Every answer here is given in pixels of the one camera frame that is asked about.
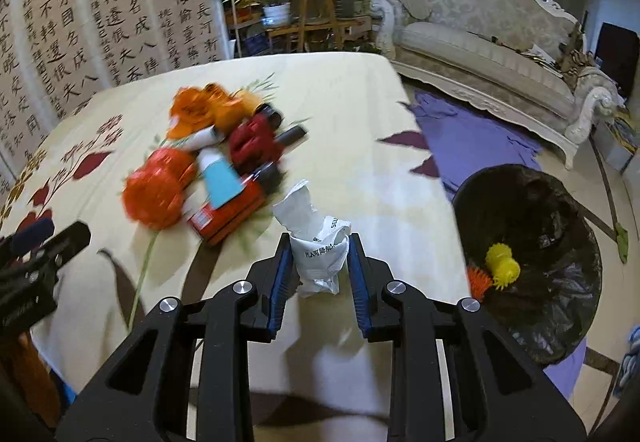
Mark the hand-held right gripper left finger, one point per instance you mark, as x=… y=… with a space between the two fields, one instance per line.
x=282 y=282

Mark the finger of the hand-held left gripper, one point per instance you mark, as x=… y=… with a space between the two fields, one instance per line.
x=70 y=239
x=30 y=234

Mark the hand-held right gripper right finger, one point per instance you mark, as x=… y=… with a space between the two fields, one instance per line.
x=357 y=282

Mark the white plastic bag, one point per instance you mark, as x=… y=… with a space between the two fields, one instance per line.
x=312 y=247

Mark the orange plastic bag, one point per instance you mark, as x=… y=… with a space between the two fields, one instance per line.
x=195 y=110

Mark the bin with black liner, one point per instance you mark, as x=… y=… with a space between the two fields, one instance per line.
x=550 y=322

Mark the red box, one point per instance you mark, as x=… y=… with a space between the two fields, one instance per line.
x=235 y=214

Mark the blue and white carton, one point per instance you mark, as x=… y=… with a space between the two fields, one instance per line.
x=220 y=182

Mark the orange spiky ball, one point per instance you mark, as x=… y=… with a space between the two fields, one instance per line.
x=479 y=283

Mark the dark red packet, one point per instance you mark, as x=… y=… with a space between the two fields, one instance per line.
x=252 y=142

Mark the yellow spiky ball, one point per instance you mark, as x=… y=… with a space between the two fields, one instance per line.
x=502 y=267

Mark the black tube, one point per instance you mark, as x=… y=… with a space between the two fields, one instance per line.
x=290 y=135

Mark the white cylinder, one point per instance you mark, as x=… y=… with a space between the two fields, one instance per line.
x=202 y=140

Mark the yellow bottle with black cap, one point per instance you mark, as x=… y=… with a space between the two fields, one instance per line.
x=247 y=105

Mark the purple cloth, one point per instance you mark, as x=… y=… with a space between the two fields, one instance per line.
x=470 y=137

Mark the floral bed sheet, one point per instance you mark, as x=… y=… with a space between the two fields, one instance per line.
x=325 y=97

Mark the calligraphy folding screen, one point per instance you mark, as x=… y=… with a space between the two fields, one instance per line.
x=75 y=22

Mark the ornate cream sofa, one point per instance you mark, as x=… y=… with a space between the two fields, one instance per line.
x=475 y=52

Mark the green plastic item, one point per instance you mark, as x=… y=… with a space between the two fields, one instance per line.
x=622 y=242

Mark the wooden plant stand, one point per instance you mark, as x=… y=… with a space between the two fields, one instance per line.
x=312 y=12

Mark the brown patterned cloth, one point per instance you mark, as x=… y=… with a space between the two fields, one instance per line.
x=580 y=62

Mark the black television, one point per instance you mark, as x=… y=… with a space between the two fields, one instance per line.
x=620 y=57

